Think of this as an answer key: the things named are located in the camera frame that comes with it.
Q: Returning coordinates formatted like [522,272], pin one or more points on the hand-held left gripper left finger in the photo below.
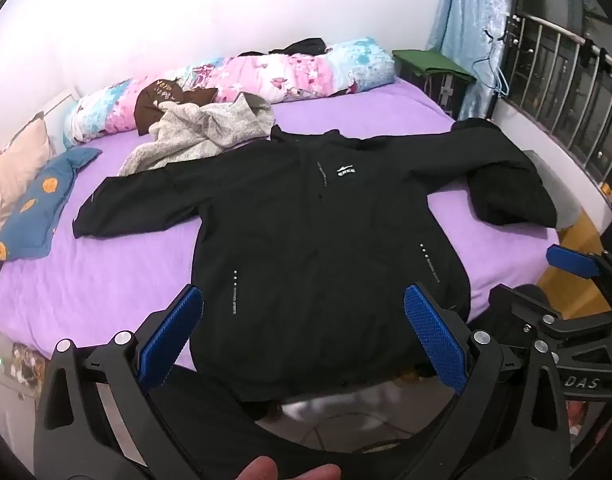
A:
[168,340]

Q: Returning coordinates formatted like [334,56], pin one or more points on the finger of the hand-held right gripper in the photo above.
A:
[520,305]
[573,261]

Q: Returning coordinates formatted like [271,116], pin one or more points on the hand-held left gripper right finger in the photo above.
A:
[435,340]

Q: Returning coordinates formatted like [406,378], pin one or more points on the black jacket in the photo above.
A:
[311,235]

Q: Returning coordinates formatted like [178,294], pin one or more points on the blue clothes hangers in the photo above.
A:
[500,75]

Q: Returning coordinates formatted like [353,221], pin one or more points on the purple bed sheet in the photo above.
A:
[111,285]

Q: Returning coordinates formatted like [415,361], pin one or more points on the metal window railing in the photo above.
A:
[560,85]

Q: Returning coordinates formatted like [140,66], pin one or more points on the blue cloth with orange patches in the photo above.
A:
[31,220]

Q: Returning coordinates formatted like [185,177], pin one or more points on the dark storage box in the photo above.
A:
[445,92]

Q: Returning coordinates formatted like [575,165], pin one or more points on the grey fleece garment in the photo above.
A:
[196,130]

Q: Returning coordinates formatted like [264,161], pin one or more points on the beige pillow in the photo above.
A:
[11,170]

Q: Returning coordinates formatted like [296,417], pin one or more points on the brown garment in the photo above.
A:
[151,105]

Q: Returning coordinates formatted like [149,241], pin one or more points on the white headboard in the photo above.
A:
[61,102]

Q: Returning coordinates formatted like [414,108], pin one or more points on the light blue curtain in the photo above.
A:
[460,10]

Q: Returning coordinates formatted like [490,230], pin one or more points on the floral pink blue quilt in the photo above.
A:
[296,72]

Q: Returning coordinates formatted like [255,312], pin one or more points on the small black cloth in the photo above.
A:
[301,46]

